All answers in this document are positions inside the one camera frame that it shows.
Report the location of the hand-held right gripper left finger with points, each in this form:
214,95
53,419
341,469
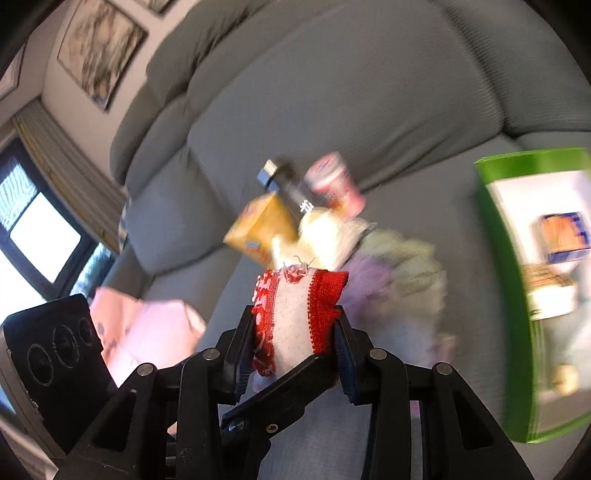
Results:
242,360

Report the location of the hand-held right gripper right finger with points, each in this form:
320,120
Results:
345,364

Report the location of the red and white cloth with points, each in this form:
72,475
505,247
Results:
291,314

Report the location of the purple mesh bath pouf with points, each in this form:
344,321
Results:
378,286

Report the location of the grey-green knitted towel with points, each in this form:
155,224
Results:
406,258

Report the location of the cream knitted towel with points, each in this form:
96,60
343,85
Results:
323,240

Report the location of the green storage box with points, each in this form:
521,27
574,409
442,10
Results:
508,323

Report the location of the yellow tissue pack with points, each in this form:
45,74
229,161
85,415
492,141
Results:
549,290

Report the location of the colourful striped tissue pack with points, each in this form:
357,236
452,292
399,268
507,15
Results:
563,237

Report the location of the pink cloth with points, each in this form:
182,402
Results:
152,332

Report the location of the dark framed window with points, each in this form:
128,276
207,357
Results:
46,240

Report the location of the yellow snack box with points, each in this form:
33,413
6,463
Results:
263,226

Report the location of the glass bottle with metal cap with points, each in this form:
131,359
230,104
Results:
286,184

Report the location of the pink plastic container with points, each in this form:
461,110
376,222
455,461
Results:
332,180

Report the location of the beige curtain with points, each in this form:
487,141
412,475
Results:
69,161

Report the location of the grey fabric sofa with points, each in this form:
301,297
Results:
346,92

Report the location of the framed wall picture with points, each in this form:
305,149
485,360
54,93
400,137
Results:
101,46
154,4

